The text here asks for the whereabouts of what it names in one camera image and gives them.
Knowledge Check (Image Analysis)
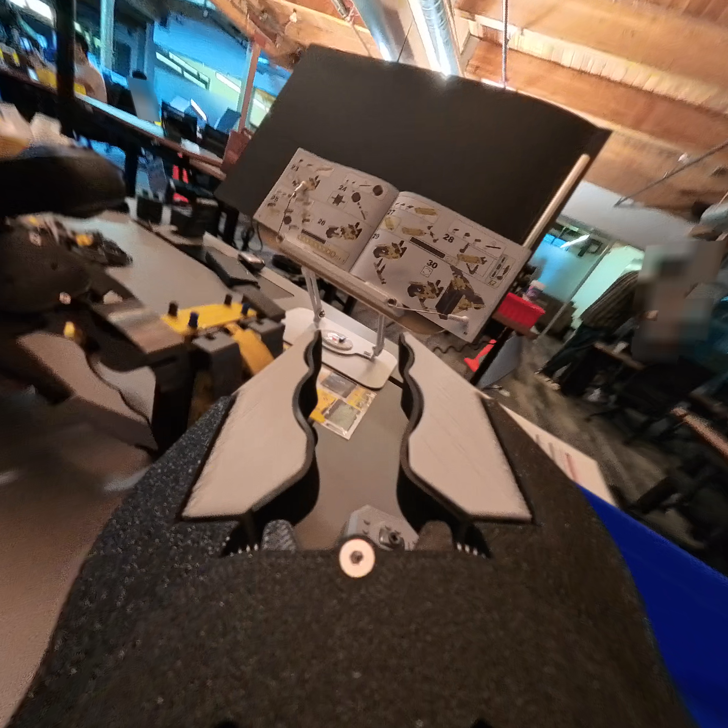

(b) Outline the black pole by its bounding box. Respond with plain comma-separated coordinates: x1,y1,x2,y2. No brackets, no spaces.
53,0,78,138

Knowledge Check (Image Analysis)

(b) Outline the printed paper sheet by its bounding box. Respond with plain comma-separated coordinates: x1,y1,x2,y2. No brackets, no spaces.
499,403,619,508

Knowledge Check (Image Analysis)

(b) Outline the red plastic piece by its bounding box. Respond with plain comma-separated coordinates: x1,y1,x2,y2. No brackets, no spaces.
462,337,494,372

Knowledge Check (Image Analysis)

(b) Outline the red plastic bin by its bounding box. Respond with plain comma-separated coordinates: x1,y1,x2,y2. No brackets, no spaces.
494,292,547,327

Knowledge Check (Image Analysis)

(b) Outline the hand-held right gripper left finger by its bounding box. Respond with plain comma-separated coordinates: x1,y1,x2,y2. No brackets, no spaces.
181,329,321,522

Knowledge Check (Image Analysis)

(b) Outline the grey studded toy block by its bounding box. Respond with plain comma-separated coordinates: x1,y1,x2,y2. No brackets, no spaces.
346,505,420,551

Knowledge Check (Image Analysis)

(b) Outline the black charging dock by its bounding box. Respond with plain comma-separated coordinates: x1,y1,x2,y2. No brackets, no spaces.
169,202,221,238

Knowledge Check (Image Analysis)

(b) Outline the blue plastic box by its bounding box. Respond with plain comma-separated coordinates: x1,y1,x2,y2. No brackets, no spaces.
579,485,728,728

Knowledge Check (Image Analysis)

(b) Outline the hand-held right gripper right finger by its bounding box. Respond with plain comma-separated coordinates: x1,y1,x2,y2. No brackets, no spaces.
398,334,533,523

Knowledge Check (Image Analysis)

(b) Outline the assembly instruction booklet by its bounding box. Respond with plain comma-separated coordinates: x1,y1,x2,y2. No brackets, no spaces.
252,147,533,345

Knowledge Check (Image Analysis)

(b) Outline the yellow grey toy vehicle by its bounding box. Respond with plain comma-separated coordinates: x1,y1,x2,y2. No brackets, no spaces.
149,292,286,451

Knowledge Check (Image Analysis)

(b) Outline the white book stand black board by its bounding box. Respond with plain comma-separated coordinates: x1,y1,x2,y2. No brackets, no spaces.
214,43,613,391

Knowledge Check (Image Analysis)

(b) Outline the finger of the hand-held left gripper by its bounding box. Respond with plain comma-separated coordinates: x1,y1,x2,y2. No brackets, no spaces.
84,295,187,357
16,333,158,453

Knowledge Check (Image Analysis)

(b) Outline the black flat case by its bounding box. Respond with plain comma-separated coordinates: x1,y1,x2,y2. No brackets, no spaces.
204,246,260,289

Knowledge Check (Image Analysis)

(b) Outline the pile of toy building parts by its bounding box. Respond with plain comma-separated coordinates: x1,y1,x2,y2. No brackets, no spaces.
56,226,133,269

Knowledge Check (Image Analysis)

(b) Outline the yellow black sticker sheet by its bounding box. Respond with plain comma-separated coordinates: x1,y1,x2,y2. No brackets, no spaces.
309,366,377,440

